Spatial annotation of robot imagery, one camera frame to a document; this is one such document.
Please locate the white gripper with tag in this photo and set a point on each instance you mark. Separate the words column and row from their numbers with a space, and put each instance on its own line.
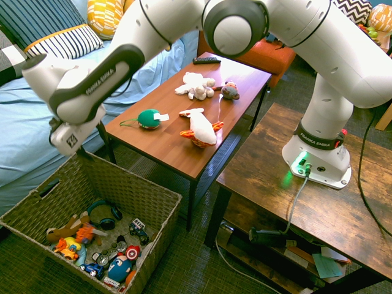
column 76, row 134

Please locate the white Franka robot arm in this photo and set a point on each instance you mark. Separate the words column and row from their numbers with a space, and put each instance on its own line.
column 330, row 46

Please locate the green paper sheet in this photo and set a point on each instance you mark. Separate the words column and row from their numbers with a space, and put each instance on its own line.
column 326, row 266

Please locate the white unicorn plush toy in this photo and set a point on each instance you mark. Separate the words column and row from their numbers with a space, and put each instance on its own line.
column 196, row 85

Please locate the orange white patterned pillow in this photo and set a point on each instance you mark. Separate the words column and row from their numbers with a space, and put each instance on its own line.
column 381, row 16

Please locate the black power brick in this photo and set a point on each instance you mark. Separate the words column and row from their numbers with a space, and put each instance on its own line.
column 266, row 238

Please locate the yellow white geometric pillow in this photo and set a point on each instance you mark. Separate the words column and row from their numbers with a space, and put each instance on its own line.
column 104, row 18

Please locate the Captain America plush toy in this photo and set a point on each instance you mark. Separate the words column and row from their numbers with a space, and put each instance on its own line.
column 119, row 269

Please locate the rustic brown wooden table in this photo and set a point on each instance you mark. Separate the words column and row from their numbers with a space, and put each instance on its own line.
column 260, row 190

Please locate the brown plush animal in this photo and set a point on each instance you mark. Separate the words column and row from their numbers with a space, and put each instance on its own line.
column 59, row 233

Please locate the woven wicker basket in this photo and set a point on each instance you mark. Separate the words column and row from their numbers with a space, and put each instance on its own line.
column 131, row 186

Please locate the black white zigzag pillow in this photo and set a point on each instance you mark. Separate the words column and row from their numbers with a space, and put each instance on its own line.
column 355, row 10

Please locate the grey game controller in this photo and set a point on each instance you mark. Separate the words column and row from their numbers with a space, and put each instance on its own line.
column 108, row 252

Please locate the reddish wooden coffee table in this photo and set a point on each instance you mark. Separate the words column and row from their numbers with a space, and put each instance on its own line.
column 171, row 147

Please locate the orange toy fire truck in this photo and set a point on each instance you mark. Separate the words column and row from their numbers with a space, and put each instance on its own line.
column 84, row 233

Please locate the green plush ball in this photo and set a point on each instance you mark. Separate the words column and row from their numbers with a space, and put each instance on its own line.
column 148, row 119

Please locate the black TV remote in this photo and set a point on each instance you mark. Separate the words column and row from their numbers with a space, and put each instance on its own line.
column 206, row 60

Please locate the red white toy bus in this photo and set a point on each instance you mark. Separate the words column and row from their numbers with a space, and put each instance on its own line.
column 111, row 282

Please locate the blue toy jeep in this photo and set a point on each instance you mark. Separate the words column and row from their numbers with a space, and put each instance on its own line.
column 139, row 231

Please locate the blue black headphones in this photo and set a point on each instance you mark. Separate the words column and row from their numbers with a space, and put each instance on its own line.
column 107, row 223

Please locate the green apple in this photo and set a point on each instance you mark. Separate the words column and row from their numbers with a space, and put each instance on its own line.
column 371, row 31

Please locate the light wooden side table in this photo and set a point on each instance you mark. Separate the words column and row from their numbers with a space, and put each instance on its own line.
column 386, row 119

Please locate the orange ottoman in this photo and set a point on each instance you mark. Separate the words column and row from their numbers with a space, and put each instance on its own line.
column 263, row 58

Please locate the yellow woven pillow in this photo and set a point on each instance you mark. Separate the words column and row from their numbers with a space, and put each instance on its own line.
column 128, row 4

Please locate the black white checkered pillow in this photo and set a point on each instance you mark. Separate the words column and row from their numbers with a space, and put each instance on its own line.
column 9, row 58

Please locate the blue striped pillow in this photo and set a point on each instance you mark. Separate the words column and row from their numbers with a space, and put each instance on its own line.
column 46, row 18

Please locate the small blue toy car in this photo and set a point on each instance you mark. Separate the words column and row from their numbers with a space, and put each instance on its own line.
column 93, row 269

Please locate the orange yellow toy truck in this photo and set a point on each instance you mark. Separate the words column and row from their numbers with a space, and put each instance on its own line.
column 67, row 251

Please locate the knitted fox plush toy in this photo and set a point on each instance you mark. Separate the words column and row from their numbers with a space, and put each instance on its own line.
column 229, row 90

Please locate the sofa with light blue cover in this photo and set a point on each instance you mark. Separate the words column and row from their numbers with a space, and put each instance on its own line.
column 24, row 122

